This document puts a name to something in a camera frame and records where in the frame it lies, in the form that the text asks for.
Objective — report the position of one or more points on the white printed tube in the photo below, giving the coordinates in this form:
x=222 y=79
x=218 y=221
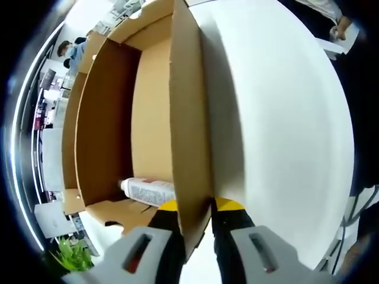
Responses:
x=148 y=192

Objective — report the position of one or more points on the wall screen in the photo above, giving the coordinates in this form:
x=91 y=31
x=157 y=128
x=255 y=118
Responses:
x=48 y=79

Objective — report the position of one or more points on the green plant in white pot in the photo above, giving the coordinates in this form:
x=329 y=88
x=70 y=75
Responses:
x=71 y=254

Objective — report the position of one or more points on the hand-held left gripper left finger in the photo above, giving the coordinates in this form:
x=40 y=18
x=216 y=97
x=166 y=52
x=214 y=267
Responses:
x=112 y=267

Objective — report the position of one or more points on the person's black shirt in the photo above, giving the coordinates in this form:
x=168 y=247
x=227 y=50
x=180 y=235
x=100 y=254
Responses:
x=359 y=88

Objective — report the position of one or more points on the white side desk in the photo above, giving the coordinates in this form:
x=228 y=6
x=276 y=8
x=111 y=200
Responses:
x=340 y=47

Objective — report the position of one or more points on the brown cardboard shoe box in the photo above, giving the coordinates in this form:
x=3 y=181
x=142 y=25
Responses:
x=151 y=118

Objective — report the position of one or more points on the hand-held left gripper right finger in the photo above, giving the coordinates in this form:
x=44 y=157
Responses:
x=288 y=267

